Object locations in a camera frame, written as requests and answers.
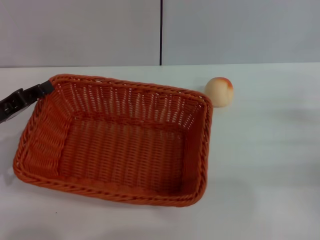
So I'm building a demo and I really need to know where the pale artificial peach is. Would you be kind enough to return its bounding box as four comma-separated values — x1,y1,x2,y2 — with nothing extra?
204,76,234,109

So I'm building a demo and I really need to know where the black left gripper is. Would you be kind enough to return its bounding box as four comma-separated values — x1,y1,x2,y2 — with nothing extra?
0,80,55,125

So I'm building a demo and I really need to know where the orange woven plastic basket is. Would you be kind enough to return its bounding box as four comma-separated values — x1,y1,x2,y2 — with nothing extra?
12,73,214,208

